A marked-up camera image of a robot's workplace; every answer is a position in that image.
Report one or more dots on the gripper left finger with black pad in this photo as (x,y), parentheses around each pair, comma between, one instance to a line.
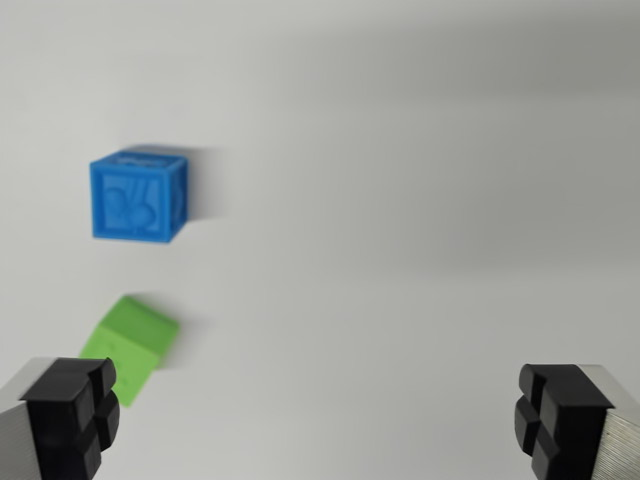
(60,425)

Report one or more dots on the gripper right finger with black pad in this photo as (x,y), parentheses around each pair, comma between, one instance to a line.
(575,425)

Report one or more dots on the green soft toy cube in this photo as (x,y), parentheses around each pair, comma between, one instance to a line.
(131,345)

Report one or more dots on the blue soft toy cube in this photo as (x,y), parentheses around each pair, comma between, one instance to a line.
(135,200)

